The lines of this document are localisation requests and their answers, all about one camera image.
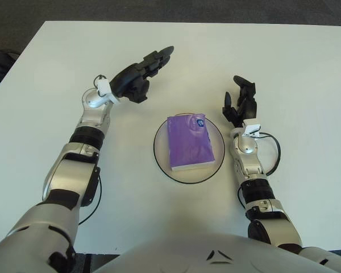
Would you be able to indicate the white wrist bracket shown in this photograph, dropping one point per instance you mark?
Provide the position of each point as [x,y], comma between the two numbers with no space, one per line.
[251,126]
[103,86]

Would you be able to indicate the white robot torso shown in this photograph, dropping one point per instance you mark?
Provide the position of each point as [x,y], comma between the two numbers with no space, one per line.
[187,256]

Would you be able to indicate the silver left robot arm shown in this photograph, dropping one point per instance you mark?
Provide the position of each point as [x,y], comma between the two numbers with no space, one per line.
[71,167]

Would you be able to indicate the purple tissue paper pack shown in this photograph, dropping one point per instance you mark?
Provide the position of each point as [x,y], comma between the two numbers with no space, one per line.
[187,142]

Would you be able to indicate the white plate with black rim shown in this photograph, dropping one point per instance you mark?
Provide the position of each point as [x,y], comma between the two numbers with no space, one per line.
[162,165]

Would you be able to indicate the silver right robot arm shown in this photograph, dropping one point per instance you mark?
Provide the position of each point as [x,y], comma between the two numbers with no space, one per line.
[248,165]

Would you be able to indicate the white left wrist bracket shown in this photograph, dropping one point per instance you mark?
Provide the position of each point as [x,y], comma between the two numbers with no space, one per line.
[103,86]

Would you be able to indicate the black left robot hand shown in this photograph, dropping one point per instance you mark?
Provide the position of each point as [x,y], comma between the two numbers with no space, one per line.
[130,79]

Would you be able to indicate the black bag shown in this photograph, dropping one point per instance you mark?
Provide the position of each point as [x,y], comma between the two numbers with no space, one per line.
[0,62]

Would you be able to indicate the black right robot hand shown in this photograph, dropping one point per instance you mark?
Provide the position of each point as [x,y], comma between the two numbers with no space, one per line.
[248,109]

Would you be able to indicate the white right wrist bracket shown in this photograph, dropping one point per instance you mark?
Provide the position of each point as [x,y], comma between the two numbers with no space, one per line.
[251,126]

